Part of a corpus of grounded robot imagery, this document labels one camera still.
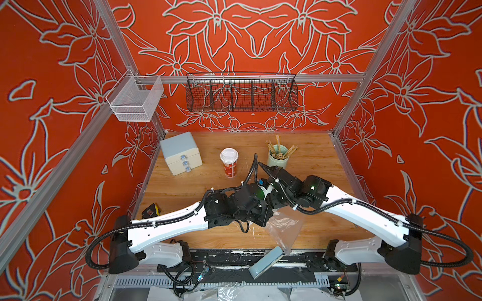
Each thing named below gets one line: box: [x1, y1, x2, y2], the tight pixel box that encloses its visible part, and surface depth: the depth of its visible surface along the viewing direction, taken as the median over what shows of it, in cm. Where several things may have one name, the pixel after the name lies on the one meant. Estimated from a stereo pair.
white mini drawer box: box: [160, 131, 203, 176], surface depth 96 cm
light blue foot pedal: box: [248, 245, 284, 280], surface depth 71 cm
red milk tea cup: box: [220, 147, 239, 179], surface depth 89 cm
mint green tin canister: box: [267, 144, 290, 170], surface depth 92 cm
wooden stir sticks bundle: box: [265, 134, 299, 160], surface depth 92 cm
